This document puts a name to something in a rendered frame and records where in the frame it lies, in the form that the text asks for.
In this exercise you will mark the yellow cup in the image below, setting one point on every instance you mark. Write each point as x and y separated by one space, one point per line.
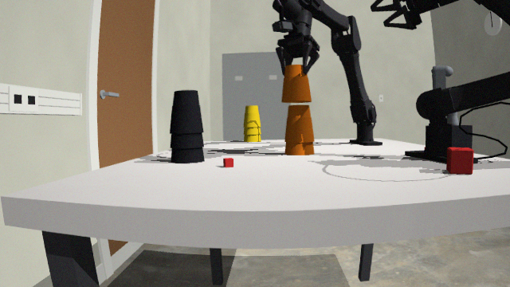
252 138
252 131
252 118

